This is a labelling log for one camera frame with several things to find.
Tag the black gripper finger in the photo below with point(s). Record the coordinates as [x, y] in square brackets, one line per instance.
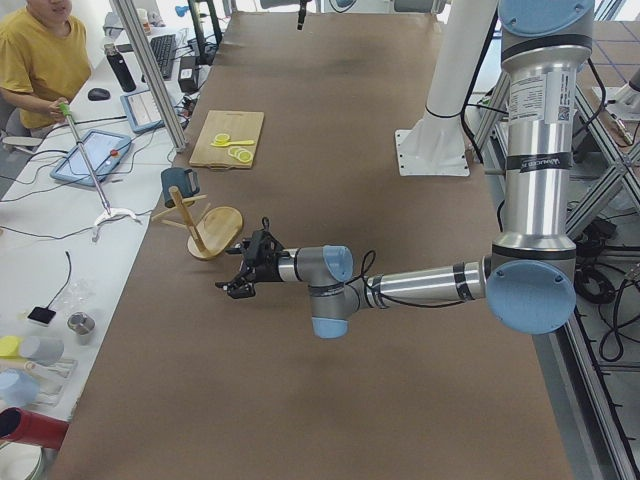
[241, 286]
[237, 249]

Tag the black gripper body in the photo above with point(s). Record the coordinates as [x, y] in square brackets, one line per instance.
[266, 267]

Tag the dark blue mug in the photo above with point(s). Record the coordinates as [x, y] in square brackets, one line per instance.
[185, 180]

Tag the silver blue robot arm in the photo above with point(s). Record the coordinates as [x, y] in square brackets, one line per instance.
[527, 279]

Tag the wooden cup storage rack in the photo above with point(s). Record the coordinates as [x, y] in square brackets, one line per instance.
[211, 233]

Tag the small steel cup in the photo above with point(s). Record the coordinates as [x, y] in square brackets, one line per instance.
[83, 326]

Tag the grey cup lying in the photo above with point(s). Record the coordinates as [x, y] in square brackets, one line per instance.
[43, 350]

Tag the yellow cup lying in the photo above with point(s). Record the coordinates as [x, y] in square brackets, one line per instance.
[10, 346]

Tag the red cylinder cup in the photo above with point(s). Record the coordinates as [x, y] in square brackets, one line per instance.
[27, 427]

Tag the yellow lemon slice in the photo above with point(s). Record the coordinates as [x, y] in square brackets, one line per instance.
[242, 155]

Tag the yellow toy knife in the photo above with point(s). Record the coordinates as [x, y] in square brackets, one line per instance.
[223, 144]

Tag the bamboo cutting board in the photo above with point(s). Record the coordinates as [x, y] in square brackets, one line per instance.
[225, 125]

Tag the blue cased tablet near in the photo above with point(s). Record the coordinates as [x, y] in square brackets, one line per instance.
[105, 152]

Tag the blue cased tablet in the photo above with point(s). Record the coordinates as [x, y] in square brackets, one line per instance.
[105, 152]
[141, 111]

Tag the blue cased tablet far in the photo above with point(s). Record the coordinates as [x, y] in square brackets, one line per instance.
[141, 111]

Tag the black power adapter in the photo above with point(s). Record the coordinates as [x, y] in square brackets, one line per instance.
[188, 77]

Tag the small black square pad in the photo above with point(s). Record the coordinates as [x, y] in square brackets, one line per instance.
[41, 315]

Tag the black computer mouse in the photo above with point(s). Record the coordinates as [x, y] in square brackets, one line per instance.
[98, 94]

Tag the clear plastic tray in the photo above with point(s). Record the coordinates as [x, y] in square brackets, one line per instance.
[52, 379]

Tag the black keyboard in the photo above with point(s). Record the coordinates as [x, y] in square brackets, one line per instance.
[163, 48]

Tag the black water bottle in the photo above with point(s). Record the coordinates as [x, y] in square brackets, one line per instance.
[119, 68]

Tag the metal reacher grabber stick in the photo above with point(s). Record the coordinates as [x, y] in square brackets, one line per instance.
[109, 212]

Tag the person in yellow shirt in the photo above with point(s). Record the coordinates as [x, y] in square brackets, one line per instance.
[44, 61]

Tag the white plate stack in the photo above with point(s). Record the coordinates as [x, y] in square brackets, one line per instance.
[20, 461]

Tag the aluminium frame post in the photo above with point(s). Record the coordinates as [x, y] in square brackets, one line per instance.
[128, 16]

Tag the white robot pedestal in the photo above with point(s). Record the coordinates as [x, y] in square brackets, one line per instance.
[435, 146]

